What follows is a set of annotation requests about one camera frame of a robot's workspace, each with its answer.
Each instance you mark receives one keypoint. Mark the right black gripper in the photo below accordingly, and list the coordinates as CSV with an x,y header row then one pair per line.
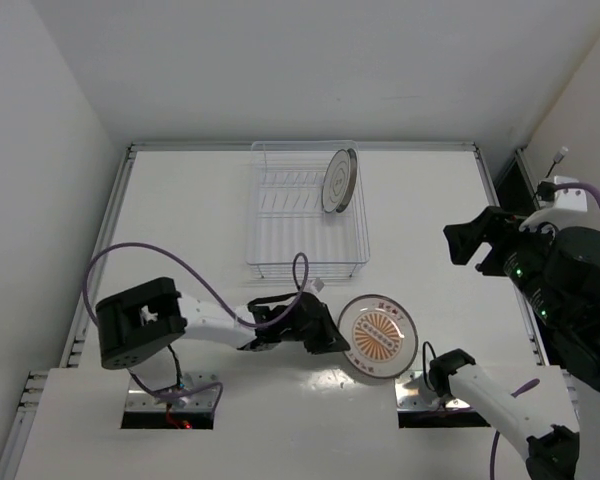
x,y
487,242

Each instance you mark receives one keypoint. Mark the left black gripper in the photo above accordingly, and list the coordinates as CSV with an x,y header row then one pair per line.
x,y
318,325

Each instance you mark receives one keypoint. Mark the orange sunburst plate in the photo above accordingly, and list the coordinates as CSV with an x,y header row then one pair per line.
x,y
382,336

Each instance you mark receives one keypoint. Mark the blue rimmed white plate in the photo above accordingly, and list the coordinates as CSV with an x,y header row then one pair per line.
x,y
354,170

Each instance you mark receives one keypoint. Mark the green rimmed white plate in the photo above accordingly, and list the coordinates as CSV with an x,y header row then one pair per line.
x,y
335,183

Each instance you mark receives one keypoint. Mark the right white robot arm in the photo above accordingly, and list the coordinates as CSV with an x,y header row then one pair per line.
x,y
548,449

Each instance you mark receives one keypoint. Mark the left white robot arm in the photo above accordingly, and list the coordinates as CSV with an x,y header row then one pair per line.
x,y
137,327

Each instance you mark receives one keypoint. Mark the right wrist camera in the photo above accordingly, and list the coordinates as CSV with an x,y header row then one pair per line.
x,y
558,206

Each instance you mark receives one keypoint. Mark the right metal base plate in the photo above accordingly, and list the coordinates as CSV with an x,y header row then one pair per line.
x,y
413,396

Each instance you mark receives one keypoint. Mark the metal base plate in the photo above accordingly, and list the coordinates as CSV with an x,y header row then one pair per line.
x,y
413,396
138,401

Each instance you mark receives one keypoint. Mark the clear wire dish rack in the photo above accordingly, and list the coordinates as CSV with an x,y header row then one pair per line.
x,y
285,214

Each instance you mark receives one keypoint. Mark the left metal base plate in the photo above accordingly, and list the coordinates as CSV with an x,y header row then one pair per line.
x,y
138,401

